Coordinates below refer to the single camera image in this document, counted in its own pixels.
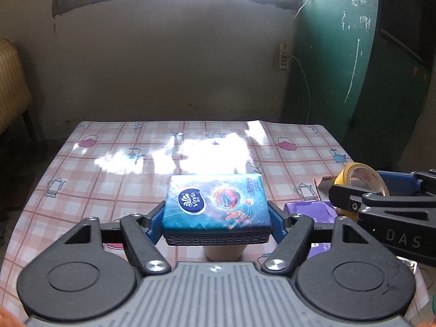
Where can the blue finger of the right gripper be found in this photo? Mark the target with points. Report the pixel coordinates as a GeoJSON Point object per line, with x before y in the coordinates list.
{"type": "Point", "coordinates": [400, 184]}

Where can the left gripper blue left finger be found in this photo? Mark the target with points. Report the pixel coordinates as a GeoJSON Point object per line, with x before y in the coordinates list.
{"type": "Point", "coordinates": [154, 222]}

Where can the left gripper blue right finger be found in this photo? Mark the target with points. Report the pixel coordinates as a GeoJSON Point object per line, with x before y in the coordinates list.
{"type": "Point", "coordinates": [280, 222]}

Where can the yellow tape roll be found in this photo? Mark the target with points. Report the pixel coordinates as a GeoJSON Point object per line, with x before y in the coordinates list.
{"type": "Point", "coordinates": [349, 186]}

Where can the blue tissue pack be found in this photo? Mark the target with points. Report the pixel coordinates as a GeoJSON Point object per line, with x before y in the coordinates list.
{"type": "Point", "coordinates": [216, 210]}

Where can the person's right hand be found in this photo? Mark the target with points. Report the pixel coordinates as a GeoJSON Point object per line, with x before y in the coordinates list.
{"type": "Point", "coordinates": [427, 324]}

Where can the person's left hand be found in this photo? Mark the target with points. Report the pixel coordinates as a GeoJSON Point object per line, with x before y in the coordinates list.
{"type": "Point", "coordinates": [9, 320]}

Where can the purple plastic package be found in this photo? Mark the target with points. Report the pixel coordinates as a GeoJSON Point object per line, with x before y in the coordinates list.
{"type": "Point", "coordinates": [320, 212]}

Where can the white cup with black lid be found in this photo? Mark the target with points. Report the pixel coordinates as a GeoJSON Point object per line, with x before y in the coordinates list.
{"type": "Point", "coordinates": [224, 253]}

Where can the pink checked teapot tablecloth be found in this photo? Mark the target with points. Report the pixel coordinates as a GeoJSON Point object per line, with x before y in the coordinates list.
{"type": "Point", "coordinates": [111, 169]}

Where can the green cabinet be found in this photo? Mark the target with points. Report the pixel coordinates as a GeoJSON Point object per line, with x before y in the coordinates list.
{"type": "Point", "coordinates": [361, 69]}

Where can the wicker chair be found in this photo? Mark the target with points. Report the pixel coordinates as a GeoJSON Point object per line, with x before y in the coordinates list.
{"type": "Point", "coordinates": [15, 97]}

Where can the white wall socket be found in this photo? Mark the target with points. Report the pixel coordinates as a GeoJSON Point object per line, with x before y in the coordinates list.
{"type": "Point", "coordinates": [283, 57]}

